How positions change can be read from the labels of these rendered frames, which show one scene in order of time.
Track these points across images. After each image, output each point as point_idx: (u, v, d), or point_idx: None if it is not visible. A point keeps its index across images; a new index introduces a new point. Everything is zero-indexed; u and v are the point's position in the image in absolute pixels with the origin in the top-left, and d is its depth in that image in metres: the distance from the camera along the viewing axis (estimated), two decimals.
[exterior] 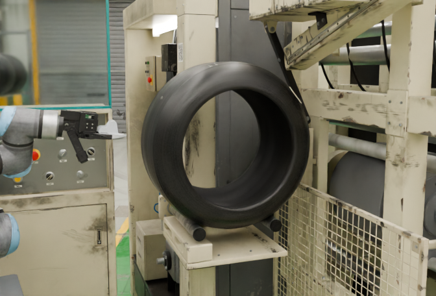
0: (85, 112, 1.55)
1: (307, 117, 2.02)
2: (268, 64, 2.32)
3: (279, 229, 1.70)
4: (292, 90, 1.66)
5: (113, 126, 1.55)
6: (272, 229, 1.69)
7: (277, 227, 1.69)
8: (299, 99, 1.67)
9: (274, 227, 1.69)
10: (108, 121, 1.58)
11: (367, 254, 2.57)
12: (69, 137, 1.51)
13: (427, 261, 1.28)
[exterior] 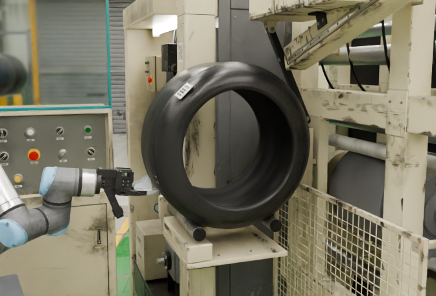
0: (121, 169, 1.61)
1: (307, 117, 2.02)
2: (268, 64, 2.32)
3: (272, 226, 1.68)
4: (178, 93, 1.53)
5: (148, 183, 1.61)
6: (277, 221, 1.69)
7: (275, 225, 1.69)
8: (187, 84, 1.54)
9: (276, 224, 1.69)
10: (141, 177, 1.64)
11: (367, 254, 2.57)
12: (106, 194, 1.57)
13: (427, 261, 1.28)
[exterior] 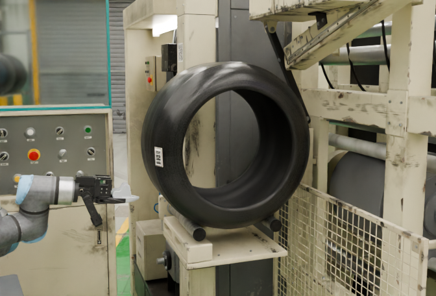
0: (100, 176, 1.59)
1: (307, 117, 2.02)
2: (268, 64, 2.32)
3: (276, 230, 1.69)
4: (157, 161, 1.54)
5: (127, 190, 1.59)
6: (272, 226, 1.68)
7: (276, 227, 1.69)
8: (157, 149, 1.53)
9: (274, 226, 1.69)
10: (121, 184, 1.62)
11: (367, 254, 2.57)
12: (84, 202, 1.55)
13: (427, 261, 1.28)
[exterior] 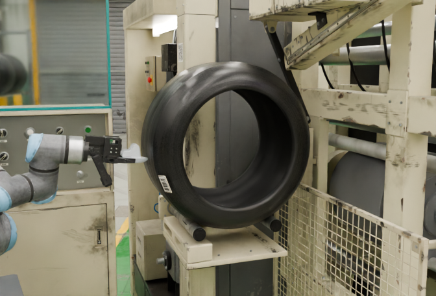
0: (109, 137, 1.58)
1: (307, 117, 2.02)
2: (268, 64, 2.32)
3: (280, 224, 1.69)
4: (165, 188, 1.55)
5: (136, 150, 1.59)
6: (278, 230, 1.69)
7: (278, 226, 1.69)
8: (161, 177, 1.54)
9: (277, 228, 1.69)
10: (130, 145, 1.62)
11: (367, 254, 2.57)
12: (93, 161, 1.55)
13: (427, 261, 1.28)
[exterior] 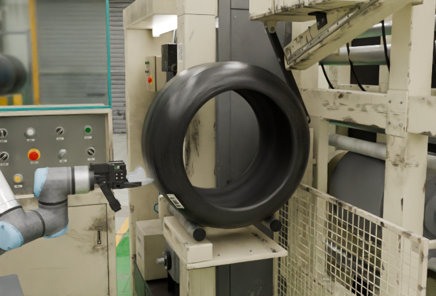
0: (113, 163, 1.60)
1: (307, 117, 2.02)
2: (268, 64, 2.32)
3: (272, 227, 1.69)
4: (176, 205, 1.57)
5: (142, 173, 1.60)
6: (276, 221, 1.69)
7: (275, 226, 1.69)
8: (170, 196, 1.56)
9: (276, 224, 1.69)
10: (135, 168, 1.63)
11: (367, 254, 2.57)
12: (100, 189, 1.57)
13: (427, 261, 1.28)
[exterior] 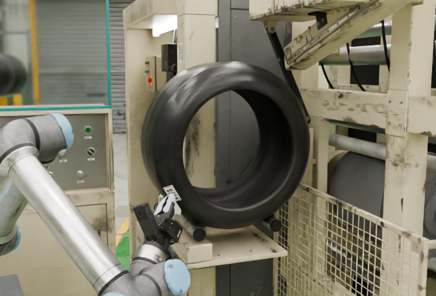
0: None
1: (307, 117, 2.02)
2: (268, 64, 2.32)
3: (276, 230, 1.69)
4: None
5: None
6: (272, 226, 1.68)
7: (276, 227, 1.69)
8: (167, 188, 1.56)
9: (274, 226, 1.69)
10: (177, 214, 1.52)
11: (367, 254, 2.57)
12: (145, 237, 1.44)
13: (427, 261, 1.28)
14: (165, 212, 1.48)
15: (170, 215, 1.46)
